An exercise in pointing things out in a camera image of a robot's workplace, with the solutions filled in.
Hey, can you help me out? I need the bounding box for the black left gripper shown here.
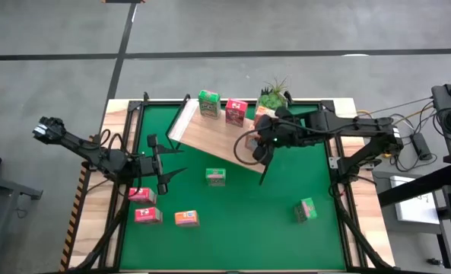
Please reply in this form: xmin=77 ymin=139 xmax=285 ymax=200
xmin=135 ymin=133 xmax=189 ymax=196

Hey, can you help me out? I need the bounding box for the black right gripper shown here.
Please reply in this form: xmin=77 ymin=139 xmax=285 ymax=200
xmin=252 ymin=107 xmax=314 ymax=186

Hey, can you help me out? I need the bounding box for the orange Frosted Mini Wheats box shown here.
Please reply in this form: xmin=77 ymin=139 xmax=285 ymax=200
xmin=253 ymin=105 xmax=278 ymax=126
xmin=244 ymin=132 xmax=260 ymax=153
xmin=173 ymin=209 xmax=201 ymax=228

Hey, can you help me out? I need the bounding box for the red Froot Loops box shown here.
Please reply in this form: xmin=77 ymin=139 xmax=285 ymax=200
xmin=134 ymin=206 xmax=164 ymax=225
xmin=224 ymin=97 xmax=249 ymax=128
xmin=128 ymin=186 xmax=158 ymax=206

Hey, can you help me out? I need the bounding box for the green Apple Jacks box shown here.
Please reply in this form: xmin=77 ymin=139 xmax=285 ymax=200
xmin=197 ymin=89 xmax=222 ymax=119
xmin=205 ymin=167 xmax=227 ymax=187
xmin=294 ymin=196 xmax=319 ymax=224

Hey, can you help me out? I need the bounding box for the green plant in patterned pot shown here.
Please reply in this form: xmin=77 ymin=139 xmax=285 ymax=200
xmin=256 ymin=75 xmax=291 ymax=111

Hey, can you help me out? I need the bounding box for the green table mat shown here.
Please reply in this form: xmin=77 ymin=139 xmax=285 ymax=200
xmin=119 ymin=104 xmax=347 ymax=271

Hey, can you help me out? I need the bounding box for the black side desk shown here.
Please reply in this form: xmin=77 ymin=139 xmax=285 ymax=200
xmin=376 ymin=150 xmax=451 ymax=274

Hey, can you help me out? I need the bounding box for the black power brick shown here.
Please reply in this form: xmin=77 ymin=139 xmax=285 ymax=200
xmin=410 ymin=132 xmax=434 ymax=161

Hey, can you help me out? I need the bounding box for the grey metal desk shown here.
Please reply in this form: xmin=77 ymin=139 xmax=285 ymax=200
xmin=0 ymin=170 xmax=43 ymax=263

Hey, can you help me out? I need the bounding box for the grey equipment stand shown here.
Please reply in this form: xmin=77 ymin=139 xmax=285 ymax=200
xmin=431 ymin=78 xmax=451 ymax=153

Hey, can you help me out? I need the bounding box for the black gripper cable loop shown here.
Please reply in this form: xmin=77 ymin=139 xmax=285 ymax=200
xmin=233 ymin=128 xmax=266 ymax=167

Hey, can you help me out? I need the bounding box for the wooden shelf with black frame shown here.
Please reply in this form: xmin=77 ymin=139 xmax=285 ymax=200
xmin=166 ymin=94 xmax=287 ymax=174

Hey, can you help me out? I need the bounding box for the black rig frame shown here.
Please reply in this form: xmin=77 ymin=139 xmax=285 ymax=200
xmin=59 ymin=91 xmax=397 ymax=274

